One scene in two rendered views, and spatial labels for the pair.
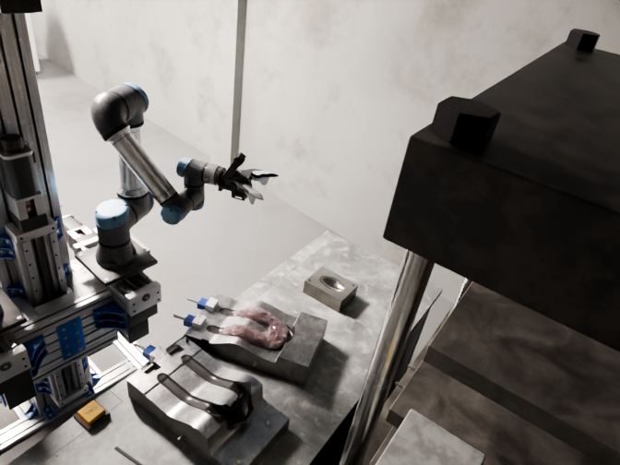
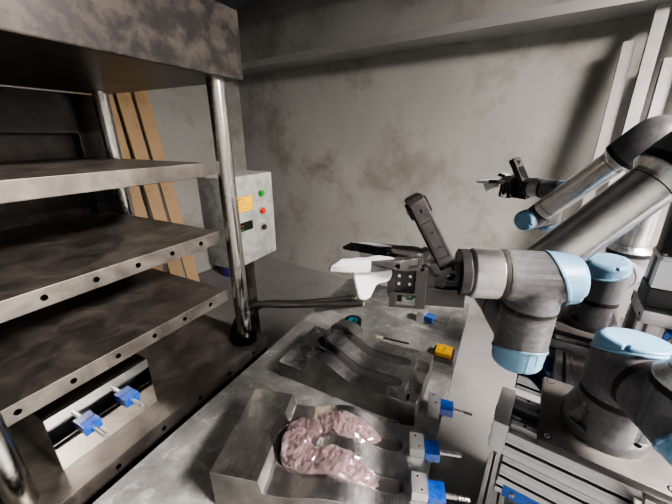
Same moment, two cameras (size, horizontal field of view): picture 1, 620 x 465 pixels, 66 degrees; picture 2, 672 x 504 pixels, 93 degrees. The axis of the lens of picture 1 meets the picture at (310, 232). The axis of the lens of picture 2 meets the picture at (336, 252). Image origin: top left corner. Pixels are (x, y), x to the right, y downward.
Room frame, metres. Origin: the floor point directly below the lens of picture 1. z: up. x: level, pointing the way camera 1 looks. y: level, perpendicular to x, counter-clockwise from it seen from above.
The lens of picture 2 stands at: (1.94, 0.14, 1.63)
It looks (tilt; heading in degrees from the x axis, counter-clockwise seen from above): 20 degrees down; 178
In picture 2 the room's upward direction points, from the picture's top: straight up
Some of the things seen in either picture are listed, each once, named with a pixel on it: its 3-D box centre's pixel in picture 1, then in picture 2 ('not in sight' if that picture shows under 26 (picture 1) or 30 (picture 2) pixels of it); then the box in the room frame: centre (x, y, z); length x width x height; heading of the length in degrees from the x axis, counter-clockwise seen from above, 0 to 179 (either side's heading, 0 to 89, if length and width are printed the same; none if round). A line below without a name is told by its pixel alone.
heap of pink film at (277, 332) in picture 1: (256, 325); (330, 440); (1.34, 0.15, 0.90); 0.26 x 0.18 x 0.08; 78
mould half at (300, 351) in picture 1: (256, 331); (328, 455); (1.35, 0.14, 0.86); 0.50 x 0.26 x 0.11; 78
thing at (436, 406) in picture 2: (148, 351); (449, 408); (1.19, 0.52, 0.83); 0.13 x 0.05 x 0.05; 69
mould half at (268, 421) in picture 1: (208, 399); (355, 359); (1.00, 0.25, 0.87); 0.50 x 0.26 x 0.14; 60
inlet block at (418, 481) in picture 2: (201, 304); (439, 494); (1.45, 0.40, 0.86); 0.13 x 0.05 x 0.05; 78
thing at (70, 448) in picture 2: not in sight; (65, 381); (1.07, -0.72, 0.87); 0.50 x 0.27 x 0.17; 60
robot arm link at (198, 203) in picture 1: (192, 196); (517, 328); (1.51, 0.45, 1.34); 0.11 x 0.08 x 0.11; 169
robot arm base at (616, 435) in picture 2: (115, 246); (607, 408); (1.44, 0.73, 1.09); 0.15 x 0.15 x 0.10
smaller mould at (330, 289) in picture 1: (330, 288); not in sight; (1.71, -0.14, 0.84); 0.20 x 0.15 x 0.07; 60
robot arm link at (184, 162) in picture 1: (194, 170); (536, 278); (1.52, 0.45, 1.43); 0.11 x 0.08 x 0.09; 79
